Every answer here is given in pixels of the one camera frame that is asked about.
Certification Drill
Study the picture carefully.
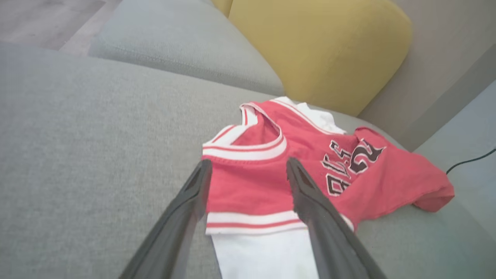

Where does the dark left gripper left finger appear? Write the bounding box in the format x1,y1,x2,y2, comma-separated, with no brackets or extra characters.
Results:
118,159,213,279

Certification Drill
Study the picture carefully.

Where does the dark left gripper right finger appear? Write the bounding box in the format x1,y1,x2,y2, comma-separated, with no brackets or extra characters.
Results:
286,157,388,279

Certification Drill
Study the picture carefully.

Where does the red jersey with white trim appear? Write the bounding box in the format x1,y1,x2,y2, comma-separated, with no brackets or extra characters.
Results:
201,96,456,279

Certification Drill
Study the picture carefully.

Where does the grey sofa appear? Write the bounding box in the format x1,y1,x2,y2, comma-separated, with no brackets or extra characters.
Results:
0,41,496,279

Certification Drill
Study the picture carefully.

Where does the small grey sofa cushion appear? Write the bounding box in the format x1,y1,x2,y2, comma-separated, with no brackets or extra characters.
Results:
88,0,286,96

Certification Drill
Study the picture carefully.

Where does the yellow sofa cushion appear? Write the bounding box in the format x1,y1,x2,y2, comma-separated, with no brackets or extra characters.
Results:
211,0,412,117

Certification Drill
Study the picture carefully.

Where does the grey sofa backrest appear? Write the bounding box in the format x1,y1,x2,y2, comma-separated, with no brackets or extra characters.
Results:
357,0,496,152

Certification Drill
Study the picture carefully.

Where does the thin black floor cable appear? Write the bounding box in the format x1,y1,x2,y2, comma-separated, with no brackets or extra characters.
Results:
446,148,496,175

